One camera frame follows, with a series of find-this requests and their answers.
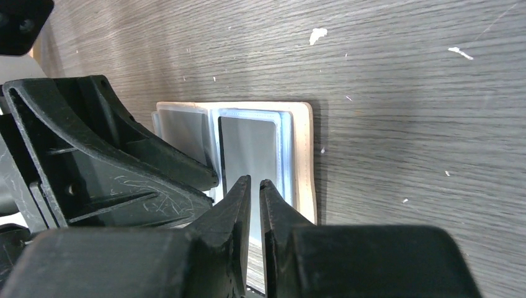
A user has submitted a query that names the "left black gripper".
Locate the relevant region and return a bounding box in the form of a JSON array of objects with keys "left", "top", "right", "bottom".
[{"left": 1, "top": 1, "right": 218, "bottom": 288}]

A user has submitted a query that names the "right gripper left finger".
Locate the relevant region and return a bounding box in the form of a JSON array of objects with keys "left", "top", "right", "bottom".
[{"left": 1, "top": 175, "right": 251, "bottom": 297}]

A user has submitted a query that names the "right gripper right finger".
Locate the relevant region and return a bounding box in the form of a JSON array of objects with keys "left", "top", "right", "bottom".
[{"left": 259, "top": 179, "right": 481, "bottom": 297}]

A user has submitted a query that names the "beige leather card holder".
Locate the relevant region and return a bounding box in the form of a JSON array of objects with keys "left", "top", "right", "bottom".
[{"left": 151, "top": 101, "right": 318, "bottom": 291}]

